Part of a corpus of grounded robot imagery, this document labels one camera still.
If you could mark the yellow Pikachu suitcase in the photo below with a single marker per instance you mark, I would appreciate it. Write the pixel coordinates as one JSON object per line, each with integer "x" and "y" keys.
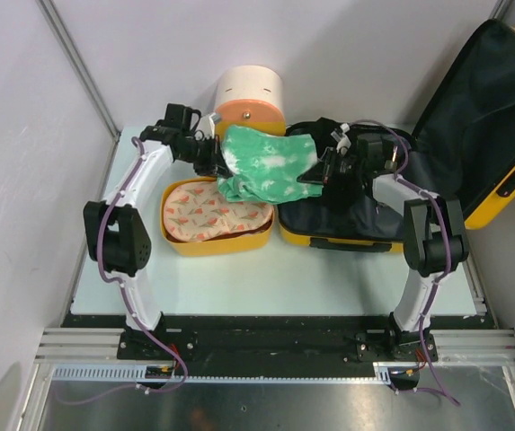
{"x": 462, "y": 146}

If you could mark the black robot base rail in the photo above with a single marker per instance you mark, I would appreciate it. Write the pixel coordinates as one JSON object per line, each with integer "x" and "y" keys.
{"x": 284, "y": 346}

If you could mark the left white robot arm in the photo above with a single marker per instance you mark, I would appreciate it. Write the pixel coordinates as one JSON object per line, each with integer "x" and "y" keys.
{"x": 115, "y": 233}

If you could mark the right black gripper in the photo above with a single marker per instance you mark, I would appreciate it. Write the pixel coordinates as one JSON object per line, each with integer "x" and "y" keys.
{"x": 324, "y": 173}

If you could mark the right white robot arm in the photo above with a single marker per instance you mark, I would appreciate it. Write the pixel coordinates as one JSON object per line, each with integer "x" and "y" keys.
{"x": 434, "y": 239}

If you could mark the tulip print mesh pouch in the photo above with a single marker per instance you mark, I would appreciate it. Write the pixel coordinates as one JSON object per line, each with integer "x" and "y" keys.
{"x": 198, "y": 212}

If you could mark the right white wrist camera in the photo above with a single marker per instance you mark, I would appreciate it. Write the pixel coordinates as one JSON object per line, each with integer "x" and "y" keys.
{"x": 343, "y": 142}

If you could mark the white slotted cable duct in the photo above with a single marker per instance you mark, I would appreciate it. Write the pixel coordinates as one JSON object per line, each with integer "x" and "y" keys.
{"x": 101, "y": 373}

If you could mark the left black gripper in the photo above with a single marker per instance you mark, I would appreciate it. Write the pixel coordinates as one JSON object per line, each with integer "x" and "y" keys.
{"x": 214, "y": 163}

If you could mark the yellow plastic basket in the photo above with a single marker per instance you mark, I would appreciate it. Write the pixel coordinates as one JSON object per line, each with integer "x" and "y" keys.
{"x": 222, "y": 245}

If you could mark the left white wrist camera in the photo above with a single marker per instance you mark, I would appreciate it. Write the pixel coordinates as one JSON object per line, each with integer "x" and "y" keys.
{"x": 207, "y": 126}

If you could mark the green white patterned towel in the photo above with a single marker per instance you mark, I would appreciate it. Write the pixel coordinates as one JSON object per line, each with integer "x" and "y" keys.
{"x": 265, "y": 168}

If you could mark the pastel round drawer box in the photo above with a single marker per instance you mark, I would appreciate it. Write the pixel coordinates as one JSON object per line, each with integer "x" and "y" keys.
{"x": 250, "y": 96}

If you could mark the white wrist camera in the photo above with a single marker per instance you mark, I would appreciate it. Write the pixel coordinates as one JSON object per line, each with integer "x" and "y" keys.
{"x": 343, "y": 142}
{"x": 207, "y": 126}

